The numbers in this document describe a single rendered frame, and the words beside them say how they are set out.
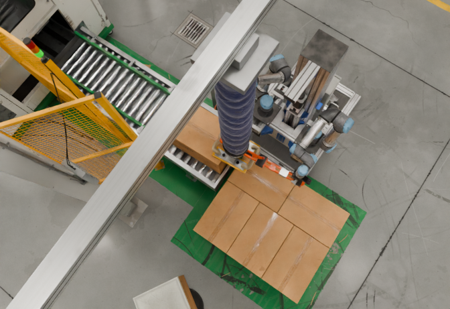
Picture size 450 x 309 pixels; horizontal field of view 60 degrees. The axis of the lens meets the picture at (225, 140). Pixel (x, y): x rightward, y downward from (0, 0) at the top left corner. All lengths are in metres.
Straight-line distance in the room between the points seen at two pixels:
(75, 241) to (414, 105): 4.41
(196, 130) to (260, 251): 1.32
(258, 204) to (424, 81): 2.64
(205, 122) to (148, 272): 1.81
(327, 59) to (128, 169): 1.76
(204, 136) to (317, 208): 1.33
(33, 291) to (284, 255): 2.76
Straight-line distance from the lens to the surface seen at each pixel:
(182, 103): 1.56
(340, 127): 3.10
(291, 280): 3.98
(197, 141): 3.71
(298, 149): 3.09
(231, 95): 2.05
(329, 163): 4.72
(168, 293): 3.53
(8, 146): 2.25
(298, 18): 5.44
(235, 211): 3.97
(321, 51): 2.87
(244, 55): 1.74
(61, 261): 1.57
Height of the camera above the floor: 4.49
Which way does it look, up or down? 73 degrees down
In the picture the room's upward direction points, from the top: 7 degrees counter-clockwise
